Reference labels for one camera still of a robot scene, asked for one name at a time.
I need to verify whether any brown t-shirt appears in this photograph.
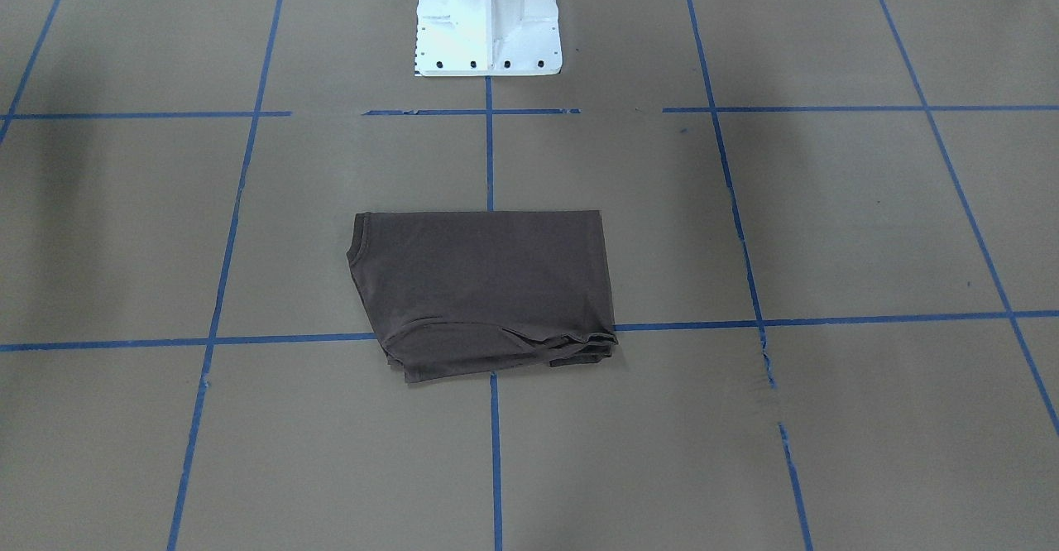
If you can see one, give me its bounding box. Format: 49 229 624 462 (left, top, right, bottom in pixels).
347 209 620 384

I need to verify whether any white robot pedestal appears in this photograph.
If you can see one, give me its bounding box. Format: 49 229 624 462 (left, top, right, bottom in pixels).
414 0 563 77

